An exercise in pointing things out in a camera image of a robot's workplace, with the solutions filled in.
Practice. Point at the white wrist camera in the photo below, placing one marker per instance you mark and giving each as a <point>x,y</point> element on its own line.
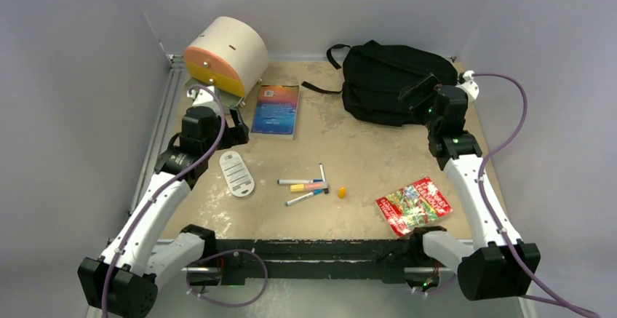
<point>203,96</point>
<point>468,85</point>

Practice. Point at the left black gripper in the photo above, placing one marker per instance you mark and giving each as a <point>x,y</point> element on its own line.
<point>235,135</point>

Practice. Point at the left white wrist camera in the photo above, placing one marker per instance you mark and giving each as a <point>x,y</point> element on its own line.
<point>203,96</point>

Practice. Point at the cream round drawer cabinet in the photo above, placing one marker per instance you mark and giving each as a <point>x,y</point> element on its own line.
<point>229,55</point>

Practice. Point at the red colourful booklet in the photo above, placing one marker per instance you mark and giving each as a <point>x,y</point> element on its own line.
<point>413,206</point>

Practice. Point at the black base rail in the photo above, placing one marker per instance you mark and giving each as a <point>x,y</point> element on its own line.
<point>313,258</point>

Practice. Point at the black student backpack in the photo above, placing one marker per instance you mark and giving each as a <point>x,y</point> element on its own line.
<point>374,74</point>

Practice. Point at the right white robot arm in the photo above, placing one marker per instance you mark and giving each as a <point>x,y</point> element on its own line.
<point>499,263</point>

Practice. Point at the blue orange book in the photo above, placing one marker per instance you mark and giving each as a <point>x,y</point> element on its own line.
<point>276,112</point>

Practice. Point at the white oval label card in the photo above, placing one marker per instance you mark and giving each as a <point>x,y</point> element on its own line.
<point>238,178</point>

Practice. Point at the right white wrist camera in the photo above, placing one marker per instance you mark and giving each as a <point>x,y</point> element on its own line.
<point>468,85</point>

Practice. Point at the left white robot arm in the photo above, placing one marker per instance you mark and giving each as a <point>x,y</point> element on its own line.
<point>125,278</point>

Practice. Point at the white marker lying lower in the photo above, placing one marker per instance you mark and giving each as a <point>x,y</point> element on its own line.
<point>303,197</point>

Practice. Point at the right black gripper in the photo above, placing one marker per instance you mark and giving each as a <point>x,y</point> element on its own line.
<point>427,87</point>

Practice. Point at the white marker blue cap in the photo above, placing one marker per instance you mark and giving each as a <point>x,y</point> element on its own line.
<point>289,182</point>

